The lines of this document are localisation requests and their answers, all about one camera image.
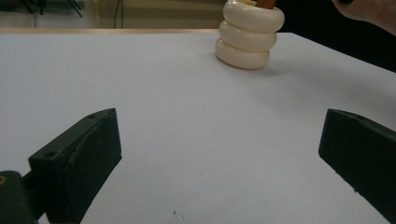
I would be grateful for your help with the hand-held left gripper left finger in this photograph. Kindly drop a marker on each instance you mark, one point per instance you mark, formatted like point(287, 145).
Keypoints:
point(81, 161)

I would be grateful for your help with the black stand feet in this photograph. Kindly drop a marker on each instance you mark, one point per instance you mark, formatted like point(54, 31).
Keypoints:
point(37, 4)

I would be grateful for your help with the cream ribbed cup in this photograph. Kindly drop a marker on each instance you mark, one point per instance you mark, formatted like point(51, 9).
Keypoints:
point(247, 37)

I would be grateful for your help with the white board sheet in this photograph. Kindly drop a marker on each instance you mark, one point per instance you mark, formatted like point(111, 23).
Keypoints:
point(186, 124)

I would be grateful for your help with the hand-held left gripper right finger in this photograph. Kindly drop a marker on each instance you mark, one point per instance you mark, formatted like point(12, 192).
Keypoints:
point(361, 155)

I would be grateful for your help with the light wooden cabinet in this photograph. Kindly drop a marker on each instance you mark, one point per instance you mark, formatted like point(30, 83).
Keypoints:
point(171, 14)

